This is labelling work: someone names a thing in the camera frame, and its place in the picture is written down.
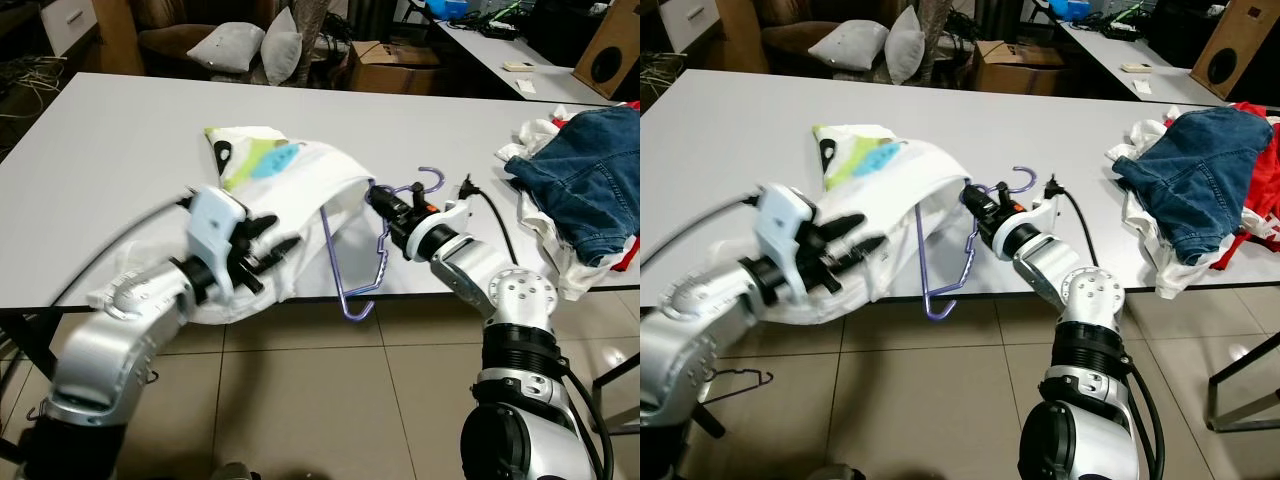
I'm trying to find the white printed T-shirt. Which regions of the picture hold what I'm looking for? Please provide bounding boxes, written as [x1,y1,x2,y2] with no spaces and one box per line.
[795,125,976,323]
[85,125,376,326]

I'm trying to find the grey pillow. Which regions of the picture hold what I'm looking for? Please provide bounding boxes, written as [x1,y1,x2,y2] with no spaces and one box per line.
[187,22,266,73]
[885,5,926,84]
[808,20,889,71]
[262,8,303,86]

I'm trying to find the grey mottled pole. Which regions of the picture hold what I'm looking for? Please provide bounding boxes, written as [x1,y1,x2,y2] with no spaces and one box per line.
[295,0,351,86]
[918,0,951,61]

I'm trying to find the blue denim jeans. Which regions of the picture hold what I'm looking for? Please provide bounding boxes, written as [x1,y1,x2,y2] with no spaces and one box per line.
[505,105,641,266]
[1112,108,1273,266]

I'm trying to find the brown leather armchair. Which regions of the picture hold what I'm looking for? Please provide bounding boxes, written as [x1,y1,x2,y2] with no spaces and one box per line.
[135,0,301,76]
[760,0,901,76]

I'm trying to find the red garment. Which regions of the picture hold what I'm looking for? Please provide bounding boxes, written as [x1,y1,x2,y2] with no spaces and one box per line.
[1228,100,1280,266]
[605,98,641,274]

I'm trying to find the wooden cabinet white drawer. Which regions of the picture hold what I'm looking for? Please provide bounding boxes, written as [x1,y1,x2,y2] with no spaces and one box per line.
[40,0,146,76]
[655,0,771,76]

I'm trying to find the wooden speaker box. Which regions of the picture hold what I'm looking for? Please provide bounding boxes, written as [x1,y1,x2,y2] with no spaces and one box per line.
[1190,0,1280,99]
[573,0,641,99]

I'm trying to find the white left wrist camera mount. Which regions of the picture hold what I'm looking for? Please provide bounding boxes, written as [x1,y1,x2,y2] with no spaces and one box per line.
[187,185,249,301]
[755,183,823,301]

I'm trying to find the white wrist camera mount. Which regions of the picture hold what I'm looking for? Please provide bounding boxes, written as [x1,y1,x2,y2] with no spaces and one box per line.
[187,185,249,301]
[1000,198,1066,259]
[405,198,476,263]
[755,183,823,301]

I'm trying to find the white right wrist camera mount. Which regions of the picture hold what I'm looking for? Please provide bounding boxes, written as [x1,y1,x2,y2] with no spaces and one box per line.
[405,198,476,263]
[1000,198,1066,259]

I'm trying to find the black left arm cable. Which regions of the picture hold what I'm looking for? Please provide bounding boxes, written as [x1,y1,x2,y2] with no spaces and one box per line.
[50,190,196,306]
[640,190,766,269]

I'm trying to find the cable tangle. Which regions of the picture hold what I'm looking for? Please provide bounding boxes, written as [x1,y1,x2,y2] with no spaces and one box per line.
[0,55,66,111]
[640,50,691,101]

